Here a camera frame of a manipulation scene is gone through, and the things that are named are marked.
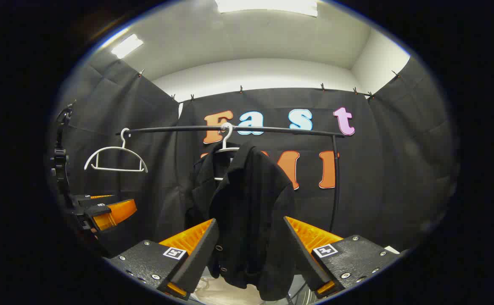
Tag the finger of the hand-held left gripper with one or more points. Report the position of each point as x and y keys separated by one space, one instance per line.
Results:
x=115 y=214
x=85 y=200

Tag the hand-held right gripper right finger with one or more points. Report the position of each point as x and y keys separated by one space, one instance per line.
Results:
x=304 y=254

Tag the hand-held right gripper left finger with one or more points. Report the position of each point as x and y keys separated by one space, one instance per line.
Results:
x=200 y=258

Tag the black jacket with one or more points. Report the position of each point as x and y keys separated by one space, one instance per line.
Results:
x=251 y=203

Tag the white hanger carrying jacket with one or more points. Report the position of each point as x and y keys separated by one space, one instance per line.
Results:
x=228 y=137

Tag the empty white clothes hanger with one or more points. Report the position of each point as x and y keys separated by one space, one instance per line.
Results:
x=119 y=169

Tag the black backdrop cloth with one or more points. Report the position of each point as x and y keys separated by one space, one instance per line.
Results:
x=378 y=169

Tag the small ceiling light panel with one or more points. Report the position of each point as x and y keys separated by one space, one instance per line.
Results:
x=126 y=45

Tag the row of small backdrop clips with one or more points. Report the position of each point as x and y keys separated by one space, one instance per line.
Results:
x=241 y=89

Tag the large ceiling light panel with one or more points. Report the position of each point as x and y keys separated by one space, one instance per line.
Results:
x=268 y=6

